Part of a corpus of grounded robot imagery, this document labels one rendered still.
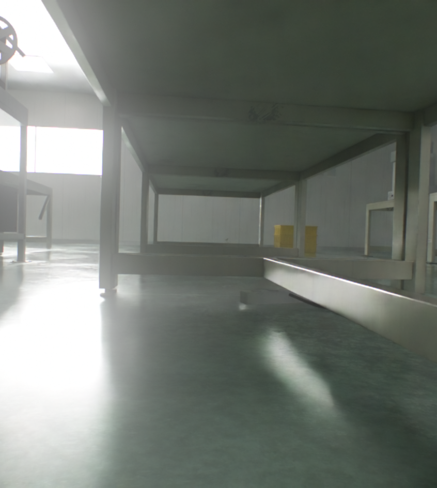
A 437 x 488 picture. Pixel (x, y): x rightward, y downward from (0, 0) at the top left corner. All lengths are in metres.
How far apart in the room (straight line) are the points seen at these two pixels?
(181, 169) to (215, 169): 0.25
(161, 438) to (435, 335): 0.34
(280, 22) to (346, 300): 0.65
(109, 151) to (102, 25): 0.46
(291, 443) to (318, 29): 0.90
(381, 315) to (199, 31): 0.78
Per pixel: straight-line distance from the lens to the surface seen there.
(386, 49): 1.21
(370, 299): 0.68
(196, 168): 2.88
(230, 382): 0.64
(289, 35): 1.10
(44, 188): 4.96
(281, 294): 1.36
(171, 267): 1.40
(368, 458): 0.48
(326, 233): 8.07
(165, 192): 4.28
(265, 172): 2.95
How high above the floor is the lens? 0.22
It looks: 1 degrees down
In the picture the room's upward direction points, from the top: 2 degrees clockwise
